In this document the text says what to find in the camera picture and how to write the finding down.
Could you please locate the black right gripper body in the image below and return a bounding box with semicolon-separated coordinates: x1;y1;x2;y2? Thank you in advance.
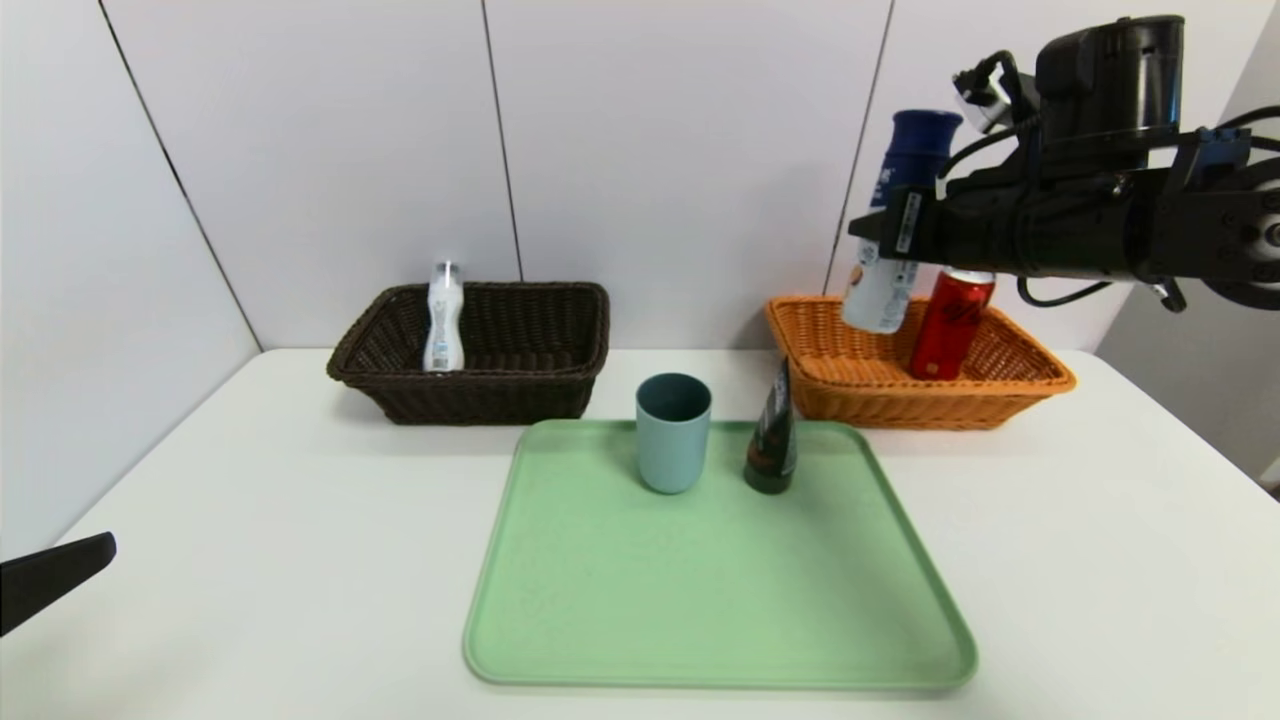
879;170;1043;277

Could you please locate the white bottle with blue cap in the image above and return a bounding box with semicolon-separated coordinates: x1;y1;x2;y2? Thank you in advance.
842;110;964;335

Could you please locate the red soda can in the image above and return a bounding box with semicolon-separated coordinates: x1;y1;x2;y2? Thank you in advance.
907;268;997;382

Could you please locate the teal plastic cup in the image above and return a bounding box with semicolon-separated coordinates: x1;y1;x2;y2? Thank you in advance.
636;373;713;495

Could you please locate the clear white plastic bottle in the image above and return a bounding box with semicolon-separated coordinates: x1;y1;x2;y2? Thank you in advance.
422;260;467;373

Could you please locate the orange wicker basket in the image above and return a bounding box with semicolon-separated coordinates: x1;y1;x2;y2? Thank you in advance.
765;295;1078;432

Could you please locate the dark brown wicker basket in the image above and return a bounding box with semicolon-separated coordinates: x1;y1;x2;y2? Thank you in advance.
327;282;612;428

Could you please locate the black squeeze tube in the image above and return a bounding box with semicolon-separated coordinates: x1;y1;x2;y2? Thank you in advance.
743;357;799;496

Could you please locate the light green plastic tray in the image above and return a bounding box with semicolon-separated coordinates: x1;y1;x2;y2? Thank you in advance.
464;420;978;691

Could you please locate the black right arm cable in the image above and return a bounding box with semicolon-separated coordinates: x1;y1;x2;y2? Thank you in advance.
1015;275;1114;309
935;50;1043;201

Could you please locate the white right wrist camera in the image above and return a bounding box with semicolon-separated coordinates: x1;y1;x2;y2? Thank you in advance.
953;65;1013;134

